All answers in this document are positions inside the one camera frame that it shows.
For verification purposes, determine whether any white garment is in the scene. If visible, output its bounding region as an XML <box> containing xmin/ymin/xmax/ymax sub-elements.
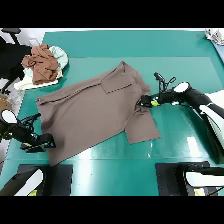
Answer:
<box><xmin>13</xmin><ymin>66</ymin><xmax>64</xmax><ymax>91</ymax></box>

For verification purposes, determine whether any black chair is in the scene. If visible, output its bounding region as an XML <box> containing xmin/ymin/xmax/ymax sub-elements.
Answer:
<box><xmin>0</xmin><ymin>28</ymin><xmax>33</xmax><ymax>96</ymax></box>

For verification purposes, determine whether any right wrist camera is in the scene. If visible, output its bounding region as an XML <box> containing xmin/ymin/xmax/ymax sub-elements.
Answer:
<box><xmin>153</xmin><ymin>71</ymin><xmax>178</xmax><ymax>95</ymax></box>

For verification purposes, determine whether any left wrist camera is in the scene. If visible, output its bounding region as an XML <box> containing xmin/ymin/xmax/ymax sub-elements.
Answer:
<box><xmin>19</xmin><ymin>112</ymin><xmax>42</xmax><ymax>130</ymax></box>

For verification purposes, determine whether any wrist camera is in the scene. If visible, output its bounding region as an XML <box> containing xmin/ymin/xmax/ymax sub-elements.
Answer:
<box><xmin>19</xmin><ymin>112</ymin><xmax>42</xmax><ymax>130</ymax></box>
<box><xmin>153</xmin><ymin>71</ymin><xmax>178</xmax><ymax>95</ymax></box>

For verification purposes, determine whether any orange garment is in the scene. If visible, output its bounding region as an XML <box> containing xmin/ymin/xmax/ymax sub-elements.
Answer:
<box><xmin>21</xmin><ymin>44</ymin><xmax>61</xmax><ymax>86</ymax></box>

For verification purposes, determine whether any brown shirt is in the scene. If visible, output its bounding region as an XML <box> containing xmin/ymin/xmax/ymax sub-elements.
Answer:
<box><xmin>35</xmin><ymin>60</ymin><xmax>161</xmax><ymax>167</ymax></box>

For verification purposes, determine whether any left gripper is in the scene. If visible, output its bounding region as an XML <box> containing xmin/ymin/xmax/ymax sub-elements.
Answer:
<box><xmin>21</xmin><ymin>132</ymin><xmax>52</xmax><ymax>153</ymax></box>

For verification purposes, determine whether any pale garment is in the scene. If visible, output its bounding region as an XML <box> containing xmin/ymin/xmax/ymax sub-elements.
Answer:
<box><xmin>48</xmin><ymin>45</ymin><xmax>70</xmax><ymax>80</ymax></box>

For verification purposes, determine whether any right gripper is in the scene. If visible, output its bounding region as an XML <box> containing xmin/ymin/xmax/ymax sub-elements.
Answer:
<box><xmin>142</xmin><ymin>93</ymin><xmax>162</xmax><ymax>108</ymax></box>

